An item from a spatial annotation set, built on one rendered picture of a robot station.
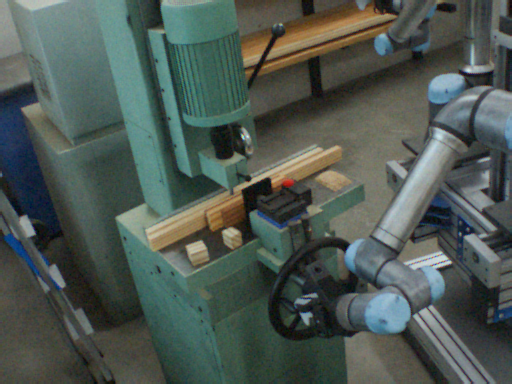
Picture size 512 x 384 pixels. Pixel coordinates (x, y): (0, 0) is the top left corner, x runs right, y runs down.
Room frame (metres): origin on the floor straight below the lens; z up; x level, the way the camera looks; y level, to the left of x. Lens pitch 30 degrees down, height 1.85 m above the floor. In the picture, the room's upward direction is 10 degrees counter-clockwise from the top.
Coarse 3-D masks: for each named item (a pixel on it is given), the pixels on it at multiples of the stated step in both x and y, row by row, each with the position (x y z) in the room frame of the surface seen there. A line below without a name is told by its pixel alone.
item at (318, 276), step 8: (312, 264) 1.10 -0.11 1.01; (320, 264) 1.10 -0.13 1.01; (304, 272) 1.09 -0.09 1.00; (312, 272) 1.08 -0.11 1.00; (320, 272) 1.08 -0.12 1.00; (328, 272) 1.08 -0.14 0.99; (312, 280) 1.07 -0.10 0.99; (320, 280) 1.06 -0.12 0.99; (328, 280) 1.07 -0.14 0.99; (320, 288) 1.05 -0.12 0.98; (328, 288) 1.05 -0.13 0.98; (336, 288) 1.05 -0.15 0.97; (320, 296) 1.04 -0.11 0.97; (328, 296) 1.03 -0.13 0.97; (336, 296) 1.03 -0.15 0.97; (328, 304) 1.02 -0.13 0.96
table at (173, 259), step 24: (312, 192) 1.57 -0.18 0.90; (336, 192) 1.55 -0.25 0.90; (360, 192) 1.57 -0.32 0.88; (192, 240) 1.43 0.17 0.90; (216, 240) 1.41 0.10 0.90; (168, 264) 1.35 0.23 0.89; (192, 264) 1.32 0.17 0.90; (216, 264) 1.32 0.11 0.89; (240, 264) 1.36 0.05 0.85; (192, 288) 1.28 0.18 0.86
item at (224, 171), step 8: (200, 152) 1.60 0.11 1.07; (208, 152) 1.59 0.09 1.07; (200, 160) 1.60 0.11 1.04; (208, 160) 1.56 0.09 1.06; (216, 160) 1.54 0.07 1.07; (224, 160) 1.53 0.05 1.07; (232, 160) 1.52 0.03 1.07; (240, 160) 1.52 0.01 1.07; (208, 168) 1.57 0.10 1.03; (216, 168) 1.53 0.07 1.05; (224, 168) 1.49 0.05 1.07; (232, 168) 1.50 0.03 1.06; (240, 168) 1.51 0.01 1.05; (208, 176) 1.58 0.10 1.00; (216, 176) 1.54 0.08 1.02; (224, 176) 1.50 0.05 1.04; (232, 176) 1.50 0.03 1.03; (224, 184) 1.50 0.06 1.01; (232, 184) 1.50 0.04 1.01
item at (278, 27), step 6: (276, 24) 1.51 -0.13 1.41; (282, 24) 1.52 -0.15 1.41; (276, 30) 1.50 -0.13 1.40; (282, 30) 1.50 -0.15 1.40; (276, 36) 1.50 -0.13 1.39; (282, 36) 1.51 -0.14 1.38; (270, 42) 1.54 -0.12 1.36; (270, 48) 1.55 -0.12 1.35; (264, 54) 1.57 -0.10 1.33; (264, 60) 1.58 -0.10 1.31; (258, 66) 1.60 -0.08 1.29; (258, 72) 1.62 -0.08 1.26; (252, 78) 1.63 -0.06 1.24
